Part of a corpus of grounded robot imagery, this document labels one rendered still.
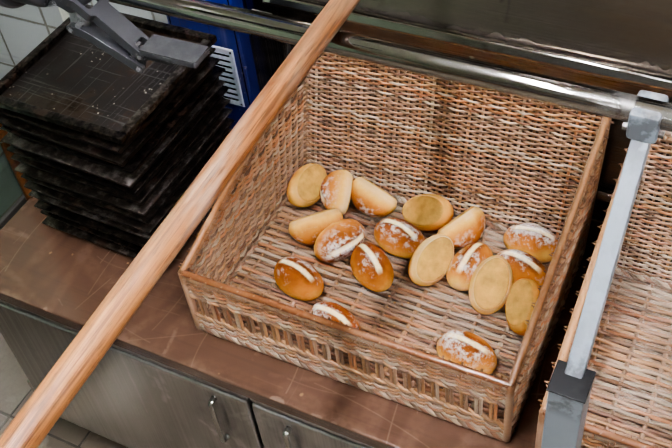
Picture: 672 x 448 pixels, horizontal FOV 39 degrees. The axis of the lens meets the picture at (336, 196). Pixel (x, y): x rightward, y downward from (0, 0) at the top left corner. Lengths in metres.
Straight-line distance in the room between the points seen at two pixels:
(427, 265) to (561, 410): 0.54
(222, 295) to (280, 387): 0.17
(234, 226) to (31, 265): 0.41
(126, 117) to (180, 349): 0.39
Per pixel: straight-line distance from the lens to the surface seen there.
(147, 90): 1.58
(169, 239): 0.91
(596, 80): 1.54
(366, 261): 1.59
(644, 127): 1.06
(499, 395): 1.37
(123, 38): 1.04
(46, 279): 1.79
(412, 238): 1.62
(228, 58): 1.81
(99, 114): 1.56
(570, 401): 1.08
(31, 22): 2.18
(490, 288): 1.55
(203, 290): 1.51
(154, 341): 1.63
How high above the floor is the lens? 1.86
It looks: 46 degrees down
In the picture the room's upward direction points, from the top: 8 degrees counter-clockwise
